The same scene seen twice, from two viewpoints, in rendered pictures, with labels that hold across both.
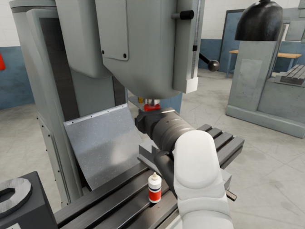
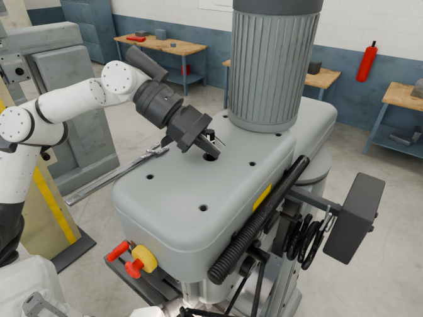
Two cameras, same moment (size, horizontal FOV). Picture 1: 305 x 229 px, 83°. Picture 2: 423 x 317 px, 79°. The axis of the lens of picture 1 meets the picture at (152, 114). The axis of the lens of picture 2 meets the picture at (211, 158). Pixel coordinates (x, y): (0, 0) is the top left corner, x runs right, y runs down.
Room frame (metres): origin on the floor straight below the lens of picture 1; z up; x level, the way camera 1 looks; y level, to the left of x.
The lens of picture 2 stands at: (0.37, -0.47, 2.25)
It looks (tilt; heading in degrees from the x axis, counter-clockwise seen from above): 37 degrees down; 79
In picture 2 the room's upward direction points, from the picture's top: straight up
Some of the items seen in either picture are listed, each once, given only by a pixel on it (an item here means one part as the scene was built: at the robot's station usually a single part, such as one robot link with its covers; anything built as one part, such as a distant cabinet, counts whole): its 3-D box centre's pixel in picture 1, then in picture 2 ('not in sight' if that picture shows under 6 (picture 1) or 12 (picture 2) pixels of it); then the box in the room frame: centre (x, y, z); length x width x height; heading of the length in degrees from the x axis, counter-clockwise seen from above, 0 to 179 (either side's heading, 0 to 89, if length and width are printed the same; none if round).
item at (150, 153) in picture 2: not in sight; (121, 170); (0.26, -0.02, 1.89); 0.24 x 0.04 x 0.01; 41
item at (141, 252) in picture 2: not in sight; (144, 258); (0.28, -0.15, 1.76); 0.06 x 0.02 x 0.06; 132
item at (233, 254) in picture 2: not in sight; (267, 204); (0.58, -0.08, 1.79); 0.45 x 0.04 x 0.04; 42
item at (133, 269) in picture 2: not in sight; (135, 266); (0.27, -0.17, 1.76); 0.04 x 0.03 x 0.04; 132
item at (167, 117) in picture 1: (165, 129); (190, 302); (0.37, -0.03, 1.24); 0.13 x 0.12 x 0.10; 112
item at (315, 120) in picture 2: not in sight; (283, 143); (0.82, 0.34, 1.66); 0.80 x 0.23 x 0.20; 42
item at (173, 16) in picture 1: (178, 15); not in sight; (0.36, -0.05, 1.49); 0.06 x 0.01 x 0.01; 42
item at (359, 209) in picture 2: not in sight; (355, 218); (0.90, -0.04, 1.62); 0.20 x 0.09 x 0.21; 42
